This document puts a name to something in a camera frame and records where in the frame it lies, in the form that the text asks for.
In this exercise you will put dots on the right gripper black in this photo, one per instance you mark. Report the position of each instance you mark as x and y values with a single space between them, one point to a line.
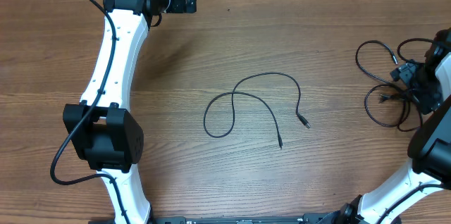
428 100

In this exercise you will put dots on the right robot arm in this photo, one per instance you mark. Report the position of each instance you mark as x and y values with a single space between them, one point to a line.
428 167

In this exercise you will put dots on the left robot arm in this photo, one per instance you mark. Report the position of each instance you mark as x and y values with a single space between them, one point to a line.
101 127

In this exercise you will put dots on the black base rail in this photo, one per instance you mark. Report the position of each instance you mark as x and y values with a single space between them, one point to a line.
307 218

